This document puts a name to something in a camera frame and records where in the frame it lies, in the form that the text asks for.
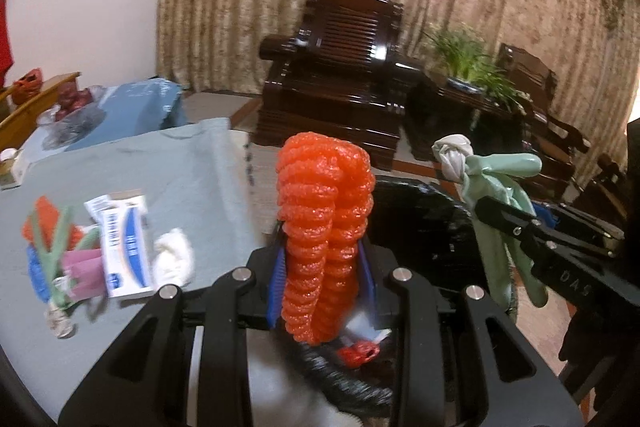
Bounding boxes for red crumpled wrapper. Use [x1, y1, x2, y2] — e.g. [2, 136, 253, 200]
[336, 341, 379, 368]

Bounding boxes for orange foam fruit net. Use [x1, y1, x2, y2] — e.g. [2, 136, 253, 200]
[276, 132, 376, 347]

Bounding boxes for beige tissue box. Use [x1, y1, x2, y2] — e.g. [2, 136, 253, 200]
[0, 148, 27, 190]

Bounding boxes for white paper scrap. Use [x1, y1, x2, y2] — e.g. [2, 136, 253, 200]
[345, 312, 392, 349]

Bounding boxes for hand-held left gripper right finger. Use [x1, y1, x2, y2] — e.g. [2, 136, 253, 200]
[357, 237, 586, 427]

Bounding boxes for cut glass fruit bowl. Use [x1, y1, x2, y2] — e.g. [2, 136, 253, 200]
[37, 86, 109, 144]

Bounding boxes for pale green rubber glove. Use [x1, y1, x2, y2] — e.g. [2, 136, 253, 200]
[432, 134, 551, 323]

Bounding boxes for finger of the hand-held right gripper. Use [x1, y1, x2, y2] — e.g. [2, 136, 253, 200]
[534, 203, 626, 258]
[472, 196, 601, 308]

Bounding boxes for red hanging cloth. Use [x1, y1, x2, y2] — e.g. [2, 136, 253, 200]
[0, 0, 15, 81]

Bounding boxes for flat orange foam net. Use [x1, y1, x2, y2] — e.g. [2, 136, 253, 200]
[21, 195, 87, 254]

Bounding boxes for light wooden chair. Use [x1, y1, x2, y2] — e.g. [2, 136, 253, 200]
[0, 71, 82, 138]

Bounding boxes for dark wooden armchair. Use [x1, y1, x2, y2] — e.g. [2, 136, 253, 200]
[495, 42, 592, 204]
[250, 0, 441, 171]

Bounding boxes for red plastic bag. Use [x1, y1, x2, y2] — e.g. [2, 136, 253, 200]
[12, 68, 44, 106]

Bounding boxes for green potted plant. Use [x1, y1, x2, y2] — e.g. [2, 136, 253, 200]
[421, 24, 522, 108]

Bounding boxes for small crumpled grey wrapper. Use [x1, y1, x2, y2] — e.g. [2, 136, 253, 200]
[44, 304, 77, 340]

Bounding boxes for white tissue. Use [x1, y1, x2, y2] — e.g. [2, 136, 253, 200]
[152, 228, 196, 289]

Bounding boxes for black bag-lined trash bin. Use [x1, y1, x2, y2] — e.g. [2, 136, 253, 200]
[295, 174, 518, 420]

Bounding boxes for dark wooden side table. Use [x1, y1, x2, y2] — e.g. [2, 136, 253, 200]
[404, 71, 532, 164]

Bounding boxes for light blue tablecloth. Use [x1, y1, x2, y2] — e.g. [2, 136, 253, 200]
[20, 78, 187, 164]

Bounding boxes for large red apple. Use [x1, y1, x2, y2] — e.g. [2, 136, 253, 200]
[59, 80, 81, 106]

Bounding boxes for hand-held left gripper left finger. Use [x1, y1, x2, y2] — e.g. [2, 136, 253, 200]
[59, 219, 289, 427]

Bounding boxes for white and blue medicine box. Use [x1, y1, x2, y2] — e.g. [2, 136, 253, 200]
[83, 191, 156, 299]

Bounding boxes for pink wrapper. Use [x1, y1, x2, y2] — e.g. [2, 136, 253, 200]
[60, 249, 109, 301]

